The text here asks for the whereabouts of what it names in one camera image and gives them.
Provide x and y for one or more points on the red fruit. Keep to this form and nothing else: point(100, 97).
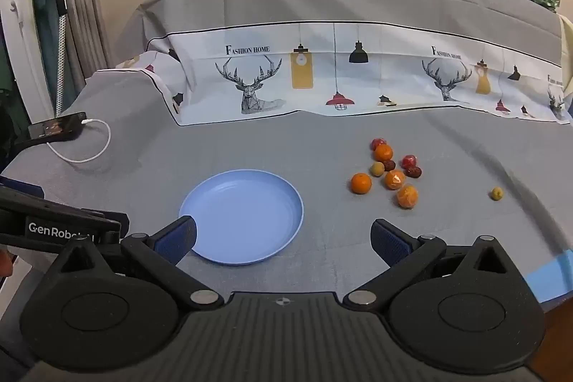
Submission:
point(377, 142)
point(408, 162)

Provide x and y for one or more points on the dark red jujube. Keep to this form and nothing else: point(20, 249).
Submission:
point(415, 172)
point(390, 165)

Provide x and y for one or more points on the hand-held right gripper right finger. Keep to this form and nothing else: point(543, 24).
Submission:
point(387, 241)

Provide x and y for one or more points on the blue plate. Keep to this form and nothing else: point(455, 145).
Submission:
point(246, 212)

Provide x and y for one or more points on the black smartphone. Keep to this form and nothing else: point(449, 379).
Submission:
point(58, 126)

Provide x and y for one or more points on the grey printed bed sheet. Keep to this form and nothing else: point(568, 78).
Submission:
point(313, 140)

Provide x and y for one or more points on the blue tape strip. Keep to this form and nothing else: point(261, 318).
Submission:
point(555, 265)

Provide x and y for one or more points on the white door frame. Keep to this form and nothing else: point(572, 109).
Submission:
point(18, 6)

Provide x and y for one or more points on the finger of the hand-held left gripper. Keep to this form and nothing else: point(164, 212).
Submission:
point(125, 225)

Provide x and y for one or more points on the grey curtain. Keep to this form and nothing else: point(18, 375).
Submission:
point(89, 28)

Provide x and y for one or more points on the person's left hand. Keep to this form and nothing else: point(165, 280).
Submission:
point(4, 263)

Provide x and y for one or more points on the cream cloth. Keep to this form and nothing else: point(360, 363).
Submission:
point(566, 64)

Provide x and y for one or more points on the plastic-wrapped orange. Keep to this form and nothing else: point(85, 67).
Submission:
point(395, 179)
point(407, 196)

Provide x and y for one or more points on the small yellow fruit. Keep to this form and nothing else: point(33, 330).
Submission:
point(496, 193)
point(377, 169)

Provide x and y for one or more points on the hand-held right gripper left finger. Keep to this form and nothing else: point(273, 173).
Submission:
point(177, 236)

